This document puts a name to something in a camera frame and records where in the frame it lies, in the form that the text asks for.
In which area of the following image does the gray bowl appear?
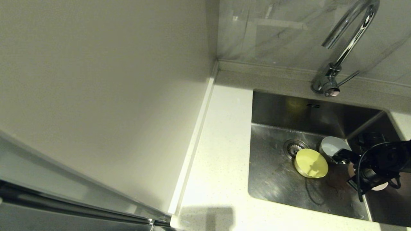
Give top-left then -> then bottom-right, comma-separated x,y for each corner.
319,136 -> 353,164

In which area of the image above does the chrome gooseneck faucet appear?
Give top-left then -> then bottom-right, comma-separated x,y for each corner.
310,0 -> 380,98

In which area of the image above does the metal sink drain strainer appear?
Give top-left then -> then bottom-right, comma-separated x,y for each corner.
283,139 -> 309,161

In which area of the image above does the yellow bowl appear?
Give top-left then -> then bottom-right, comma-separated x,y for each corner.
294,148 -> 329,179

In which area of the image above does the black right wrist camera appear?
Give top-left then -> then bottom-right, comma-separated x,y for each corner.
347,175 -> 370,194

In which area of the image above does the stainless steel sink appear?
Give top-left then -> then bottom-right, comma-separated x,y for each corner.
247,90 -> 411,227

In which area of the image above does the stainless steel appliance door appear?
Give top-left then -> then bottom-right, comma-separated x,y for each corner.
0,128 -> 175,231

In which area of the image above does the pink bowl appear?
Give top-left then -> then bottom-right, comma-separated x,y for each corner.
348,161 -> 389,192

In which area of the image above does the long bar door handle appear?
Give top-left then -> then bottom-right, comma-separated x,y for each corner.
0,180 -> 172,227

